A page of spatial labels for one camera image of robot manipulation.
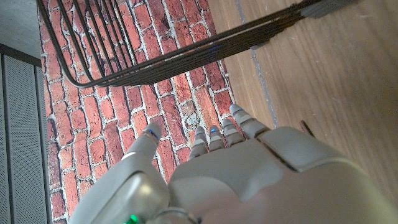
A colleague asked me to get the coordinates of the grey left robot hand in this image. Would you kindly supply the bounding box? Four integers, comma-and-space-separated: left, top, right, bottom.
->
68, 104, 398, 224

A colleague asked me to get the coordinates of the printed red brick backdrop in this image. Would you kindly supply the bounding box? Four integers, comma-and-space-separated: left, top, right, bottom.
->
37, 0, 237, 224

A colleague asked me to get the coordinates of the grey perforated panel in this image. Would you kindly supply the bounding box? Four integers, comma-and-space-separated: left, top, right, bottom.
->
0, 43, 53, 224

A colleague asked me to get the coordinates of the black wire file holder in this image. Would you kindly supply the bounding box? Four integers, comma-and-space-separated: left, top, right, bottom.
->
36, 0, 358, 89

